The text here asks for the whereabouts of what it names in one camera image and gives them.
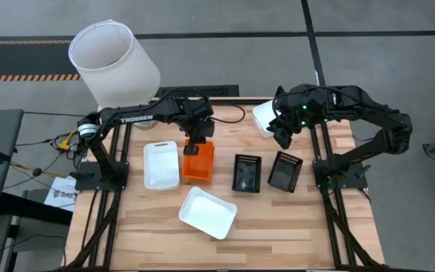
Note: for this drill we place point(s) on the clear glass lamp base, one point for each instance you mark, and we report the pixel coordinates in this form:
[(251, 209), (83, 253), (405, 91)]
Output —
[(144, 124)]

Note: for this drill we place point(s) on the black floor grate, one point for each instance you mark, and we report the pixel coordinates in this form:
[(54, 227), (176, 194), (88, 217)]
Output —
[(202, 91)]

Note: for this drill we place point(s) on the white printed paper sheet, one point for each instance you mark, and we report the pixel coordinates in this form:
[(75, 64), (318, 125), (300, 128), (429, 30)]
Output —
[(62, 194)]

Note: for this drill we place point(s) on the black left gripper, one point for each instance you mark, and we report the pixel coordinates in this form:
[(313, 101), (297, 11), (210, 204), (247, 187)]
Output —
[(200, 130)]

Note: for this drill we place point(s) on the black plastic basket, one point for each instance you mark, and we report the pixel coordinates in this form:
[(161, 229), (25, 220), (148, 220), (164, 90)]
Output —
[(285, 172), (247, 174)]

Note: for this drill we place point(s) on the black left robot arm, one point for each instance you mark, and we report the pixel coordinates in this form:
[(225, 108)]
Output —
[(138, 119)]

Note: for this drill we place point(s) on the orange plastic basket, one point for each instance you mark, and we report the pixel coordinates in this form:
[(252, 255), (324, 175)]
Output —
[(200, 164)]

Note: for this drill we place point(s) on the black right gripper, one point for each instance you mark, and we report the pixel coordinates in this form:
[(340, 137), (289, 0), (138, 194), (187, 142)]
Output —
[(287, 119)]

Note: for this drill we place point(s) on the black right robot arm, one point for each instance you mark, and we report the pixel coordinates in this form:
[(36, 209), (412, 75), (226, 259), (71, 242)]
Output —
[(372, 109)]

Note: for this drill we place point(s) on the white plastic basket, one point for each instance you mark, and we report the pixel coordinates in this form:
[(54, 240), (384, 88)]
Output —
[(263, 117), (208, 213), (161, 166)]

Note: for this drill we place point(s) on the black table frame rail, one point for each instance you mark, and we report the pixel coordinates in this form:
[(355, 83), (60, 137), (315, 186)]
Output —
[(240, 100)]

